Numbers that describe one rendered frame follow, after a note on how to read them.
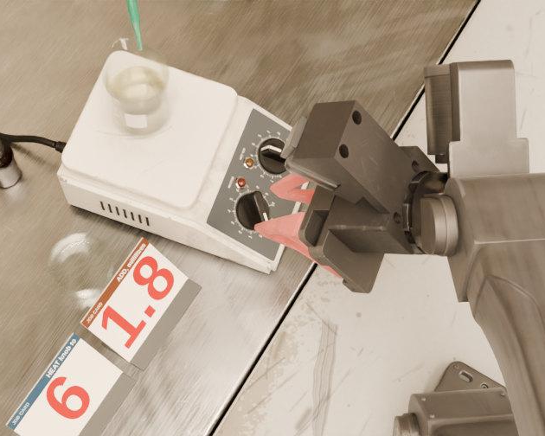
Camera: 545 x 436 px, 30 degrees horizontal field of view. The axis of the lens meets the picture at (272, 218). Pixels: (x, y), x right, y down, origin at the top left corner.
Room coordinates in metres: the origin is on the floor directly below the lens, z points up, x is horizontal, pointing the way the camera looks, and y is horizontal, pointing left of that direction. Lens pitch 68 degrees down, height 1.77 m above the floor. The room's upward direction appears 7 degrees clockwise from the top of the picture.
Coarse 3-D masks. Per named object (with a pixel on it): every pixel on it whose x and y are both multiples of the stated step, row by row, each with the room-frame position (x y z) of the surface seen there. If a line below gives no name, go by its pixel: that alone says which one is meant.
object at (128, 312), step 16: (144, 256) 0.28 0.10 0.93; (128, 272) 0.26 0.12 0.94; (144, 272) 0.27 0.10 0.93; (160, 272) 0.27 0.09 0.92; (176, 272) 0.27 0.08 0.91; (128, 288) 0.25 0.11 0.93; (144, 288) 0.25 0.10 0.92; (160, 288) 0.26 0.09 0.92; (112, 304) 0.23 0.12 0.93; (128, 304) 0.24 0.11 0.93; (144, 304) 0.24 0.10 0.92; (160, 304) 0.25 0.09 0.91; (96, 320) 0.22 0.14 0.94; (112, 320) 0.22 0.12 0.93; (128, 320) 0.22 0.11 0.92; (144, 320) 0.23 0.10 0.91; (112, 336) 0.21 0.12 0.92; (128, 336) 0.21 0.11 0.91; (128, 352) 0.20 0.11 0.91
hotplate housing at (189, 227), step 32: (288, 128) 0.41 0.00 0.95; (224, 160) 0.36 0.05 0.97; (64, 192) 0.33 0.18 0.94; (96, 192) 0.32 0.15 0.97; (128, 192) 0.32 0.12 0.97; (128, 224) 0.31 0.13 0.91; (160, 224) 0.31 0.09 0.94; (192, 224) 0.30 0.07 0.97; (224, 256) 0.29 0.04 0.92; (256, 256) 0.29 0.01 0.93
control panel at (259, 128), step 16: (256, 112) 0.41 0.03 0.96; (256, 128) 0.40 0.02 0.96; (272, 128) 0.41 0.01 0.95; (240, 144) 0.38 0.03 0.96; (256, 144) 0.39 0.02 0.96; (240, 160) 0.37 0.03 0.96; (256, 160) 0.37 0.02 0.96; (224, 176) 0.35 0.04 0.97; (240, 176) 0.35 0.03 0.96; (256, 176) 0.36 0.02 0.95; (272, 176) 0.36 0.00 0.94; (224, 192) 0.33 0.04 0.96; (240, 192) 0.34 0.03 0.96; (272, 192) 0.35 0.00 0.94; (224, 208) 0.32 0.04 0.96; (272, 208) 0.33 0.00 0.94; (288, 208) 0.34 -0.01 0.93; (208, 224) 0.30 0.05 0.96; (224, 224) 0.31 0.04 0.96; (240, 224) 0.31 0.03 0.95; (240, 240) 0.30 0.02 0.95; (256, 240) 0.30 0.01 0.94; (272, 240) 0.31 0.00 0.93; (272, 256) 0.29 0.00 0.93
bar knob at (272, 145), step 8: (264, 144) 0.39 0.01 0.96; (272, 144) 0.38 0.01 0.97; (280, 144) 0.39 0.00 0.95; (264, 152) 0.38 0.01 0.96; (272, 152) 0.38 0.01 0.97; (280, 152) 0.38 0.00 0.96; (264, 160) 0.37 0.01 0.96; (272, 160) 0.38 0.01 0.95; (280, 160) 0.38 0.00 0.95; (264, 168) 0.37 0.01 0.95; (272, 168) 0.37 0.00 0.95; (280, 168) 0.37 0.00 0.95
